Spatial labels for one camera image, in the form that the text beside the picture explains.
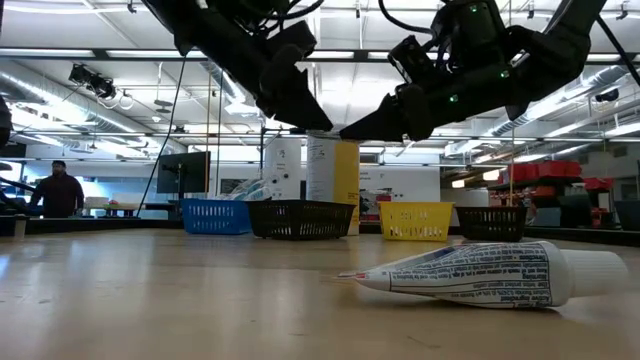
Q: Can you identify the small white toothpaste tube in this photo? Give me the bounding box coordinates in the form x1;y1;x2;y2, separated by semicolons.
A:
337;240;630;310

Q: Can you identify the dark storage shelf rack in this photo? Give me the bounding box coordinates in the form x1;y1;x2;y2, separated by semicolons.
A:
487;174;616;229

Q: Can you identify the black monitor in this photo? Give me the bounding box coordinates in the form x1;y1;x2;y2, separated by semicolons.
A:
156;151;212;195

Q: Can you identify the white board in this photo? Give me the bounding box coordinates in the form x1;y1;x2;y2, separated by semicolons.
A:
358;164;442;203

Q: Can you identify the black plastic basket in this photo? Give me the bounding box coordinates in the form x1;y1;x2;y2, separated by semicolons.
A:
245;199;357;241
454;206;529;243

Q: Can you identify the hanging black cable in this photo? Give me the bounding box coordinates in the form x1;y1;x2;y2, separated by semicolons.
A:
135;57;187;216

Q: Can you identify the white background table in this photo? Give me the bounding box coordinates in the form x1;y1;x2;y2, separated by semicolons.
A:
82;197;176;219

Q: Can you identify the black vertical pole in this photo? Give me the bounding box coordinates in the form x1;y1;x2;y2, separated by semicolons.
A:
258;127;266;201

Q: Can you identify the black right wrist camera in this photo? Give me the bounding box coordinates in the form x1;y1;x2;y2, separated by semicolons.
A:
388;34;436;86

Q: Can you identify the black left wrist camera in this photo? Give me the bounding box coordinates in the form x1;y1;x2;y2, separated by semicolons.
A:
267;18;319;59

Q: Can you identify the white cabinet panel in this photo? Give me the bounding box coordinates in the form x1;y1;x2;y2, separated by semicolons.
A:
263;137;303;201

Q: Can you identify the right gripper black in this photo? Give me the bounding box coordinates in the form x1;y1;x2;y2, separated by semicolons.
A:
338;1;520;143

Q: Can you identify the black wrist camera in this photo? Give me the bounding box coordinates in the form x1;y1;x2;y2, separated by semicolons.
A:
388;34;436;86
267;18;319;59

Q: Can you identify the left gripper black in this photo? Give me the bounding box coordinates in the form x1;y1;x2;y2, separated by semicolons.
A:
219;12;335;133

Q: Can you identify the blue plastic basket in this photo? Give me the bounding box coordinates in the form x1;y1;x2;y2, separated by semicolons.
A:
180;198;253;236

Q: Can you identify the person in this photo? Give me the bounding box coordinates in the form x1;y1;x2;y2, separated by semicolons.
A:
28;159;85;219

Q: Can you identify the red storage bin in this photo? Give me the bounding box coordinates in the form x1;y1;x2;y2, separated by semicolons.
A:
509;162;540;184
537;159;584;179
583;176;614;191

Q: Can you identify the dark grey bin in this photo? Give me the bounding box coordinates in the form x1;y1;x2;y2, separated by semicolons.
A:
613;199;640;231

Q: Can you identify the black ceiling camera rig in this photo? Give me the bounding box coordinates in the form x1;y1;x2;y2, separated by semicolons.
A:
68;63;117;100

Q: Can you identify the silver air duct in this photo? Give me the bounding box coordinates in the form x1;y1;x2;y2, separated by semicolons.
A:
0;59;151;146

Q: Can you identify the white yellow wipes canister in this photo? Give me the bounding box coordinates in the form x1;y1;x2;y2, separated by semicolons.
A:
305;130;361;236

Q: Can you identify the yellow plastic basket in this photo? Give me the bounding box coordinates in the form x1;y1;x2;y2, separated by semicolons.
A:
378;200;455;243

